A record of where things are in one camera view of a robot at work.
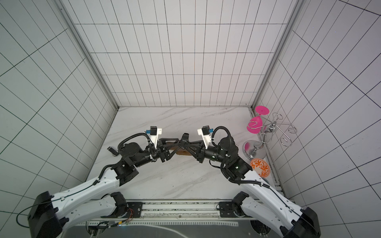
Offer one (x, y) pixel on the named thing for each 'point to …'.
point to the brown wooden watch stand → (179, 150)
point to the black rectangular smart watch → (114, 152)
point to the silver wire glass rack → (254, 150)
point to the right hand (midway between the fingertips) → (186, 143)
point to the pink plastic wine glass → (255, 124)
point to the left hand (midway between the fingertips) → (178, 145)
